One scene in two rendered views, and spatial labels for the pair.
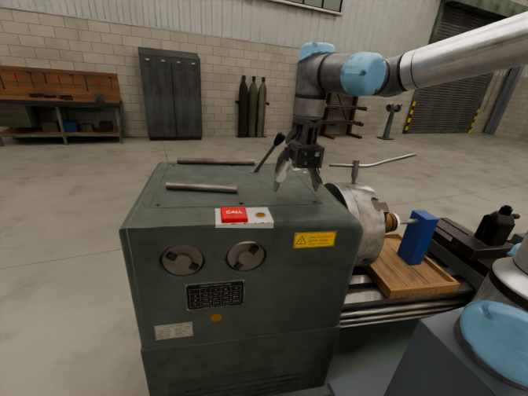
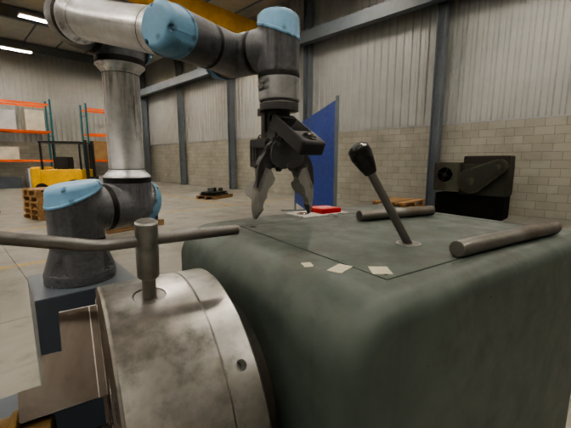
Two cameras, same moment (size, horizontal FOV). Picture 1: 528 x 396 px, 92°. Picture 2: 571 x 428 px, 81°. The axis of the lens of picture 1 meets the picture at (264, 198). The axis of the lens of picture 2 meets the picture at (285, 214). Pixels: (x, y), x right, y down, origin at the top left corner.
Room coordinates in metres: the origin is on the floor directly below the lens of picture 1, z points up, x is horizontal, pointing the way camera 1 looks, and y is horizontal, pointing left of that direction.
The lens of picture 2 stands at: (1.25, -0.30, 1.38)
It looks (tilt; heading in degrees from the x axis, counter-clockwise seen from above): 9 degrees down; 159
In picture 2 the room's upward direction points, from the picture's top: straight up
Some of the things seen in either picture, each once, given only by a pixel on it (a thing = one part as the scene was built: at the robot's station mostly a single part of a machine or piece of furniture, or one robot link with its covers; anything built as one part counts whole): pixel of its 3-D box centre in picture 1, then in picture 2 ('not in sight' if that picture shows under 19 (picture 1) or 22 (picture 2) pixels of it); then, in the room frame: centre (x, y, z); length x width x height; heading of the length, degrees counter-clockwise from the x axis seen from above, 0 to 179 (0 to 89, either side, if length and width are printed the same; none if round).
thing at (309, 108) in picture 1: (309, 108); (277, 92); (0.65, -0.09, 1.50); 0.08 x 0.08 x 0.05
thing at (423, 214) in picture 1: (416, 237); not in sight; (0.92, -0.65, 1.00); 0.08 x 0.06 x 0.23; 13
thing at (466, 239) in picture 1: (481, 246); not in sight; (0.90, -0.91, 1.00); 0.20 x 0.10 x 0.05; 103
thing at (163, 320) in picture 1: (241, 236); (370, 325); (0.74, 0.07, 1.06); 0.59 x 0.48 x 0.39; 103
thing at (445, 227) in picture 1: (467, 246); not in sight; (0.97, -0.92, 0.95); 0.43 x 0.18 x 0.04; 13
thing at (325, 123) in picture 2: not in sight; (309, 170); (-5.35, 2.75, 1.18); 4.12 x 0.80 x 2.35; 167
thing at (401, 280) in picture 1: (394, 260); not in sight; (0.91, -0.59, 0.89); 0.36 x 0.30 x 0.04; 13
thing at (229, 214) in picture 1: (233, 215); (324, 211); (0.53, 0.07, 1.26); 0.06 x 0.06 x 0.02; 13
